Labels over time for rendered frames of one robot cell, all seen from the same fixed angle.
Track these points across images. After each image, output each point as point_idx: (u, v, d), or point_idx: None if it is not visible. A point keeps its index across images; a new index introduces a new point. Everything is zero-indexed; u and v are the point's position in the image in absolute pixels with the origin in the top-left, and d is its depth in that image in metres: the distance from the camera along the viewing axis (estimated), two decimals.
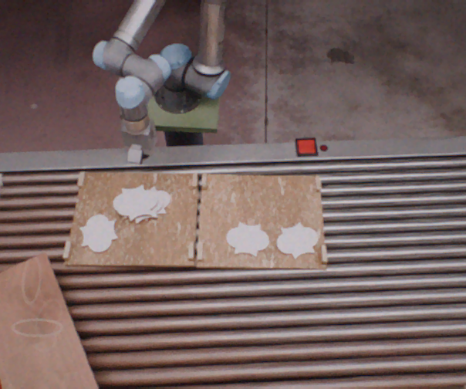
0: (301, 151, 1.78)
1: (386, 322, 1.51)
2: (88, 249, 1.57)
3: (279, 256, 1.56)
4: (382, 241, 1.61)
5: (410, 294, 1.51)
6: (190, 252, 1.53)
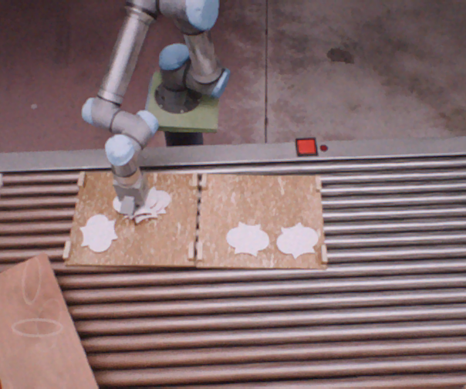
0: (301, 151, 1.78)
1: (386, 322, 1.51)
2: (88, 249, 1.57)
3: (279, 256, 1.56)
4: (382, 241, 1.61)
5: (410, 294, 1.51)
6: (190, 252, 1.53)
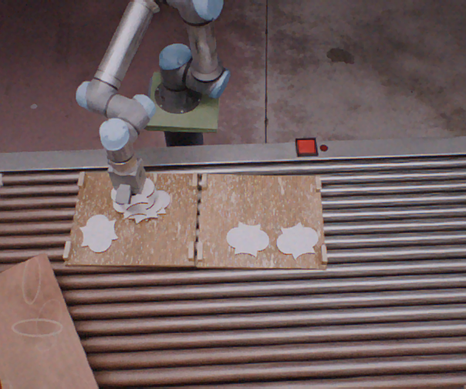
0: (301, 151, 1.78)
1: (386, 322, 1.51)
2: (88, 249, 1.57)
3: (279, 256, 1.56)
4: (382, 241, 1.61)
5: (410, 294, 1.51)
6: (190, 252, 1.53)
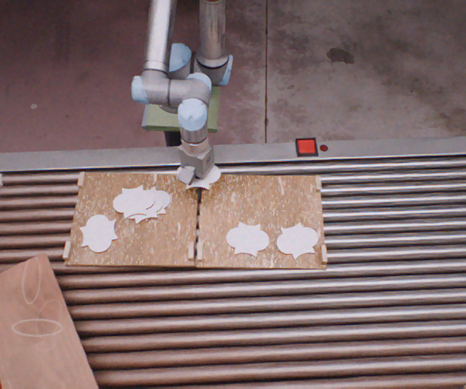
0: (301, 151, 1.78)
1: (386, 322, 1.51)
2: (88, 249, 1.57)
3: (279, 256, 1.56)
4: (382, 241, 1.61)
5: (410, 294, 1.51)
6: (190, 252, 1.53)
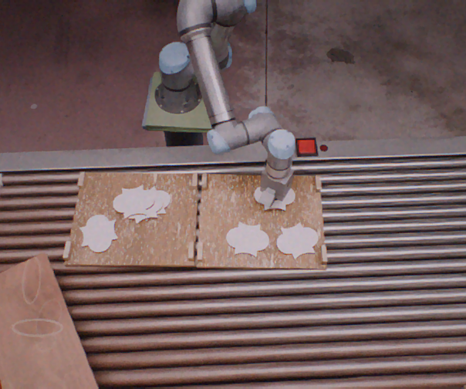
0: (301, 151, 1.78)
1: (386, 322, 1.51)
2: (88, 249, 1.57)
3: (279, 256, 1.56)
4: (382, 241, 1.61)
5: (410, 294, 1.51)
6: (190, 252, 1.53)
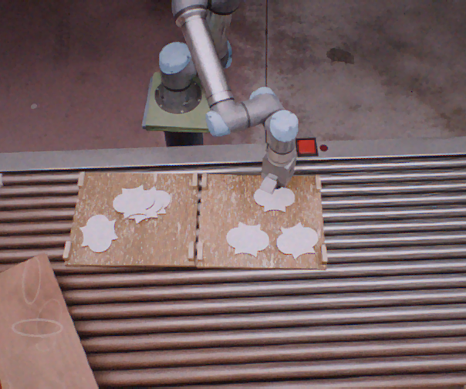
0: (301, 151, 1.78)
1: (386, 322, 1.51)
2: (88, 249, 1.57)
3: (279, 256, 1.56)
4: (382, 241, 1.61)
5: (410, 294, 1.51)
6: (190, 252, 1.53)
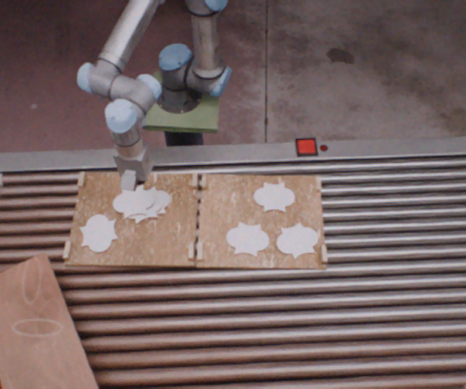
0: (301, 151, 1.78)
1: (386, 322, 1.51)
2: (88, 249, 1.57)
3: (279, 256, 1.56)
4: (382, 241, 1.61)
5: (410, 294, 1.51)
6: (190, 252, 1.53)
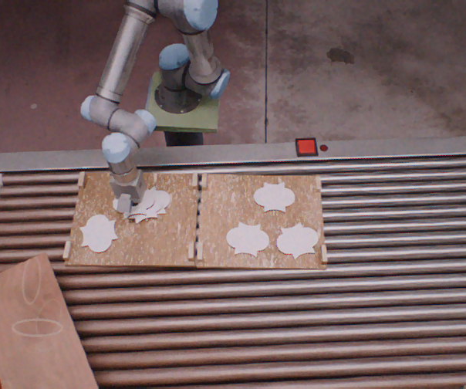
0: (301, 151, 1.78)
1: (386, 322, 1.51)
2: (88, 249, 1.57)
3: (279, 256, 1.56)
4: (382, 241, 1.61)
5: (410, 294, 1.51)
6: (190, 252, 1.53)
